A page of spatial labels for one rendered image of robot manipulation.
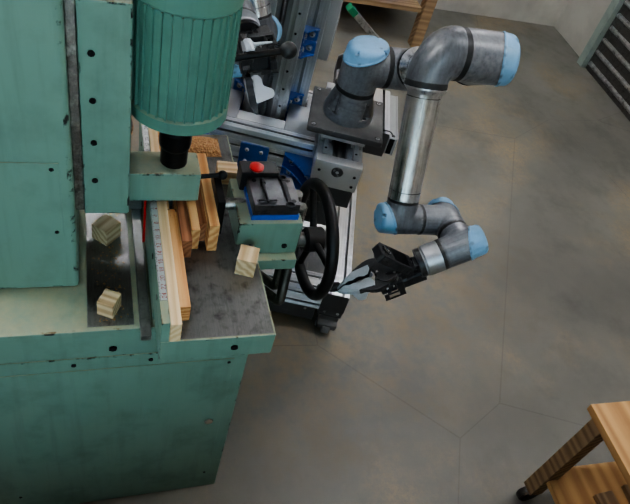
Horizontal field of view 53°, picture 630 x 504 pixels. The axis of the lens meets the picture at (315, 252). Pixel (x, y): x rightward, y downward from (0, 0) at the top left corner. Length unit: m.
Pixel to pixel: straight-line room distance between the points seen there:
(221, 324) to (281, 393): 1.03
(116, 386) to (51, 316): 0.24
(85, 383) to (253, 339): 0.41
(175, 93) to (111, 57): 0.11
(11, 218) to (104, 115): 0.25
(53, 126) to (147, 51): 0.19
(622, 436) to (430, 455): 0.64
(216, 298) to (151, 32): 0.49
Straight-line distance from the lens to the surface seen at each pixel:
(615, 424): 1.91
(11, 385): 1.42
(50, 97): 1.05
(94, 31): 1.03
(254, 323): 1.19
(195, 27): 1.02
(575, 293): 3.05
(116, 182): 1.20
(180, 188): 1.27
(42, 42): 1.00
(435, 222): 1.54
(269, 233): 1.30
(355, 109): 1.85
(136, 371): 1.40
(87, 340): 1.30
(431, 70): 1.42
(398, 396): 2.30
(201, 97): 1.09
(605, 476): 2.28
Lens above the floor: 1.84
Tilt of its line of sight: 44 degrees down
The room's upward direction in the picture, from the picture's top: 18 degrees clockwise
